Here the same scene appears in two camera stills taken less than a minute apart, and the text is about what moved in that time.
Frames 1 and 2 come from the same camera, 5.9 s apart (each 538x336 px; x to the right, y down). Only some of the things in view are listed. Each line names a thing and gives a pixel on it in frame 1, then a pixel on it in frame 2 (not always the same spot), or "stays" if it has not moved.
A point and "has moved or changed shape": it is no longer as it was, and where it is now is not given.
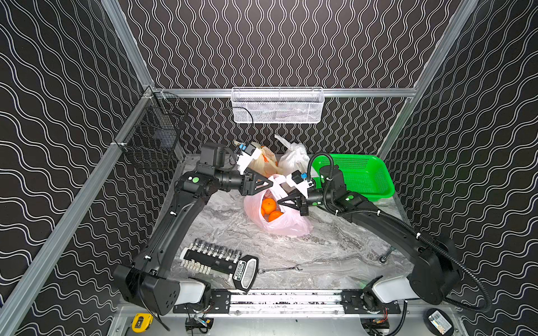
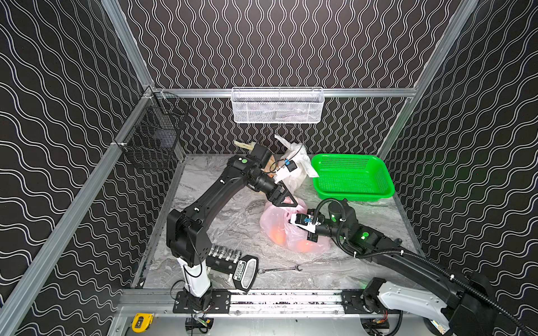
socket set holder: (206, 256) stays
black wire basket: (155, 130) stays
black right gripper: (299, 201) -> (311, 239)
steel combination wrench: (261, 270) stays
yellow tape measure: (141, 322) stays
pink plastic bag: (290, 223) has moved or changed shape
